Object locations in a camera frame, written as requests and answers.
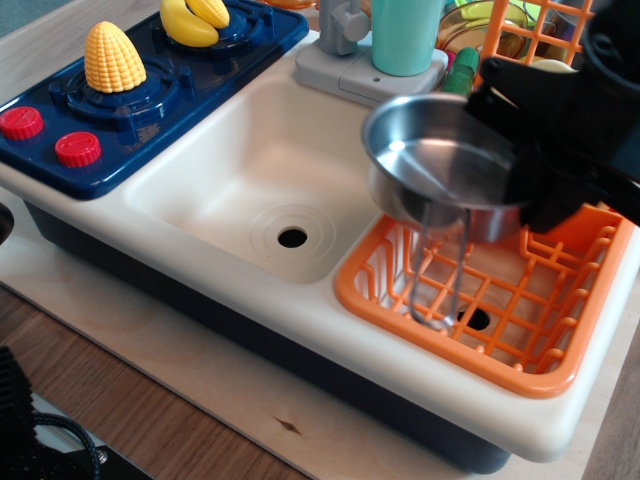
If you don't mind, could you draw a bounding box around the teal plastic cup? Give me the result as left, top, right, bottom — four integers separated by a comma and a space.
371, 0, 445, 77

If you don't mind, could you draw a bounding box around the cream scalloped plastic plate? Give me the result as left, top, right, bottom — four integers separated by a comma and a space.
530, 58, 577, 74

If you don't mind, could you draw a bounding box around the stainless steel pot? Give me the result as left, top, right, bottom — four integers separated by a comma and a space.
524, 0, 599, 70

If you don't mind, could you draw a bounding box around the amber transparent bowl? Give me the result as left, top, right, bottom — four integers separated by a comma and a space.
436, 1, 528, 60

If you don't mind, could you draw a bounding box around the yellow toy banana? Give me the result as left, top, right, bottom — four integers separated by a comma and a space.
160, 0, 219, 48

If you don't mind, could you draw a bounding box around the red stove knob right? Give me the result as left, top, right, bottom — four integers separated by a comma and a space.
54, 131, 102, 168

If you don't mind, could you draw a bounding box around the yellow toy corn cob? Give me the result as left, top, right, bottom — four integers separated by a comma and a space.
84, 21, 147, 94

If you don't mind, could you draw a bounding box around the cream toy kitchen sink unit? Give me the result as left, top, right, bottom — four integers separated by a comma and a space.
1, 54, 639, 472

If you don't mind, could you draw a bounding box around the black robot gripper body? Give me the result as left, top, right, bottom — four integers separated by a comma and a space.
466, 1, 639, 223

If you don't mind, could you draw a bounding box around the red stove knob left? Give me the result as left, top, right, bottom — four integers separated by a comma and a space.
0, 106, 44, 141

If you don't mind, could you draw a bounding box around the orange plastic lattice basket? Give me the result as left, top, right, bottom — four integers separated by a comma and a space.
480, 0, 604, 70

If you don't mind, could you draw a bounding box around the red stove knob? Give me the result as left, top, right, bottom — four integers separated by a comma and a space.
54, 131, 102, 168
0, 106, 44, 141

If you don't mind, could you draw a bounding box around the navy blue toy stove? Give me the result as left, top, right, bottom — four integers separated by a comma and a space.
1, 1, 309, 200

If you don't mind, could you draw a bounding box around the black bracket with screw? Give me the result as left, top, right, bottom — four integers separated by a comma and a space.
96, 445, 152, 480

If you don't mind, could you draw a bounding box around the grey toy faucet base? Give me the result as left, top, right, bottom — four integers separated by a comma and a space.
296, 1, 448, 106

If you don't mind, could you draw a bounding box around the green toy vegetable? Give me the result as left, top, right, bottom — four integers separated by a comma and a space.
441, 47, 480, 97

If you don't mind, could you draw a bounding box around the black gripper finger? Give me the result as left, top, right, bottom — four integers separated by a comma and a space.
503, 149, 600, 233

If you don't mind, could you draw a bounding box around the black braided cable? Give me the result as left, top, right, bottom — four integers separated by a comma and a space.
0, 344, 104, 480

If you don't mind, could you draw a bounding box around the orange plastic drying rack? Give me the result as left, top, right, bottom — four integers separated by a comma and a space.
335, 206, 635, 399

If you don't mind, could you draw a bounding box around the small stainless steel pan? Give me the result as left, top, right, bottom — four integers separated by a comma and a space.
361, 93, 533, 330

